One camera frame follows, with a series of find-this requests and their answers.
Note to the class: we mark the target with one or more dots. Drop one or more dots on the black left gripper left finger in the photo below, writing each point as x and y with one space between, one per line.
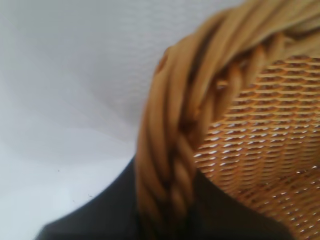
100 212

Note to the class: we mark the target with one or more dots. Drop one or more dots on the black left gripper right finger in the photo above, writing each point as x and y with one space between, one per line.
220 220

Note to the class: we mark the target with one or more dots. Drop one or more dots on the brown woven wicker basket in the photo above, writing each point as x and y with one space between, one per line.
250 125

